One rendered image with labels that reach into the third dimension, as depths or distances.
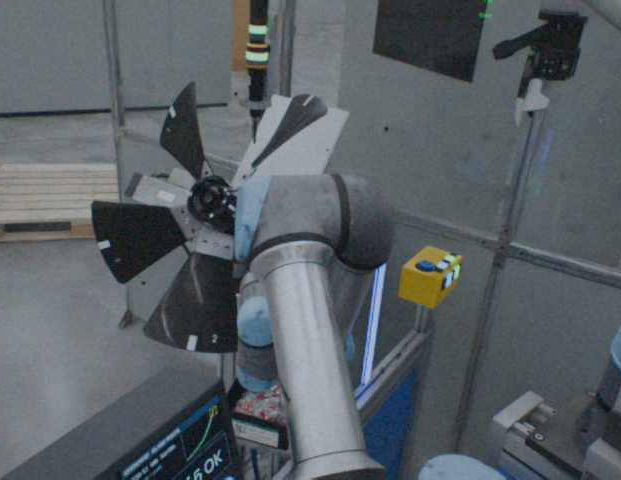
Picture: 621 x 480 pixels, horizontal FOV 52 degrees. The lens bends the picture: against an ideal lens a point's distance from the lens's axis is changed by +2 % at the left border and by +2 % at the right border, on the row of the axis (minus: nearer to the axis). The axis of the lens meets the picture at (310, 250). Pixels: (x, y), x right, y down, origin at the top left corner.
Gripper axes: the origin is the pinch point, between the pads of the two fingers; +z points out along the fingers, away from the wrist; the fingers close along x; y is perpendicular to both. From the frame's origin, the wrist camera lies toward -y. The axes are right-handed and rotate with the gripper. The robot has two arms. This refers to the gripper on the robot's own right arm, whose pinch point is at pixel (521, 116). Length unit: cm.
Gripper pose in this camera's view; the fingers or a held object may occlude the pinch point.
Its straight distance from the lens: 140.3
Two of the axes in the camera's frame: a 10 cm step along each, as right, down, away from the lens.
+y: 8.4, 3.0, -4.6
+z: -0.7, 8.9, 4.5
